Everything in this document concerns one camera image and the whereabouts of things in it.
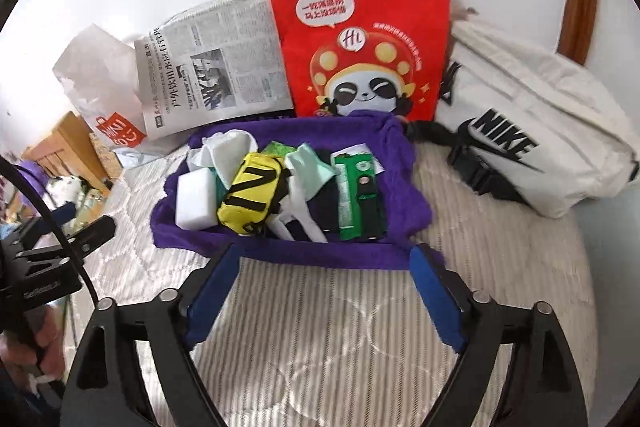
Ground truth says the white sponge block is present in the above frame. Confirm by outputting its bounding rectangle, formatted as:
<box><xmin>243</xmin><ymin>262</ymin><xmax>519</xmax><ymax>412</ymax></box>
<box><xmin>175</xmin><ymin>168</ymin><xmax>218</xmax><ymax>231</ymax></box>

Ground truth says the yellow black pouch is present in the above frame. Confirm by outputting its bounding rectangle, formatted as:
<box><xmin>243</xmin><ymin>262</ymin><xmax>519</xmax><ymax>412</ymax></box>
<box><xmin>217</xmin><ymin>153</ymin><xmax>291</xmax><ymax>236</ymax></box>

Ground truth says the black watch strap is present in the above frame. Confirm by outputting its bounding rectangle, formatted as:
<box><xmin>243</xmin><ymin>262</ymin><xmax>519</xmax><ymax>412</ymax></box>
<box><xmin>354</xmin><ymin>175</ymin><xmax>388</xmax><ymax>244</ymax></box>

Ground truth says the green snack packet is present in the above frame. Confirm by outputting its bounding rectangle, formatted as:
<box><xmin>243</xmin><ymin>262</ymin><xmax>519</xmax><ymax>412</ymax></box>
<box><xmin>332</xmin><ymin>154</ymin><xmax>378</xmax><ymax>241</ymax></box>

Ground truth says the green tissue pack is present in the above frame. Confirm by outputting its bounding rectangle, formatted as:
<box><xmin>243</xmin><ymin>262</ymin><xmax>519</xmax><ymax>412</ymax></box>
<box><xmin>260</xmin><ymin>141</ymin><xmax>296</xmax><ymax>157</ymax></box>

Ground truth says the white mint sock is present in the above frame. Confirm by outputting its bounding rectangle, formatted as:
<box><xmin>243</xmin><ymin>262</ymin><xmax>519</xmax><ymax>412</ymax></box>
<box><xmin>267</xmin><ymin>143</ymin><xmax>335</xmax><ymax>243</ymax></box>

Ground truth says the small white fruit sachet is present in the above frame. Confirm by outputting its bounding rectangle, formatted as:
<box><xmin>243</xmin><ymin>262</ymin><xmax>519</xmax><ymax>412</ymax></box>
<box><xmin>330</xmin><ymin>143</ymin><xmax>385</xmax><ymax>174</ymax></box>

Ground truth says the person's left hand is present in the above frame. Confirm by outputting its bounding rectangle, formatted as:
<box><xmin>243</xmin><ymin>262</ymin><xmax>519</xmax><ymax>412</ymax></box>
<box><xmin>1</xmin><ymin>305</ymin><xmax>65</xmax><ymax>390</ymax></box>

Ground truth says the colourful bedding pile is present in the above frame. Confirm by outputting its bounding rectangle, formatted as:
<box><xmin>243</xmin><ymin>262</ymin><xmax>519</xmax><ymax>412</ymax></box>
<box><xmin>1</xmin><ymin>160</ymin><xmax>106</xmax><ymax>239</ymax></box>

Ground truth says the striped quilted mattress cover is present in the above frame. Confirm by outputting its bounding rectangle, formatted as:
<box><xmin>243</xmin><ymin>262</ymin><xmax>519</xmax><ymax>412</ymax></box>
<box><xmin>86</xmin><ymin>143</ymin><xmax>598</xmax><ymax>426</ymax></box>

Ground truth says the white Miniso plastic bag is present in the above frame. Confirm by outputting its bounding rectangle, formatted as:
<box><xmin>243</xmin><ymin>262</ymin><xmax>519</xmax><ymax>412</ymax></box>
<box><xmin>52</xmin><ymin>24</ymin><xmax>177</xmax><ymax>168</ymax></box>

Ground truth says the purple towel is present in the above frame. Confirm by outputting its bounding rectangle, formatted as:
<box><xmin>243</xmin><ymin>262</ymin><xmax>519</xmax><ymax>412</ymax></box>
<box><xmin>150</xmin><ymin>110</ymin><xmax>432</xmax><ymax>270</ymax></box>

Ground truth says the white Nike waist bag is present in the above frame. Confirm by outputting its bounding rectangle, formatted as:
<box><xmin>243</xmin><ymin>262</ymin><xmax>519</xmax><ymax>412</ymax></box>
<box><xmin>406</xmin><ymin>20</ymin><xmax>639</xmax><ymax>218</ymax></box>

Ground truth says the folded newspaper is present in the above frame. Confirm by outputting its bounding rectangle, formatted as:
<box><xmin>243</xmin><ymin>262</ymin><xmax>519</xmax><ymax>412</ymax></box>
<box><xmin>134</xmin><ymin>0</ymin><xmax>293</xmax><ymax>140</ymax></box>

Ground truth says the red panda paper bag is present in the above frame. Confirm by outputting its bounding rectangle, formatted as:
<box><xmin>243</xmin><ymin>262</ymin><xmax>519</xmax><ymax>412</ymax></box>
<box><xmin>270</xmin><ymin>0</ymin><xmax>450</xmax><ymax>120</ymax></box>

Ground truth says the black cable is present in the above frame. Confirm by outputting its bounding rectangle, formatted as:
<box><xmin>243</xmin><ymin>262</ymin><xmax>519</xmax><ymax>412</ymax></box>
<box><xmin>0</xmin><ymin>154</ymin><xmax>99</xmax><ymax>303</ymax></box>

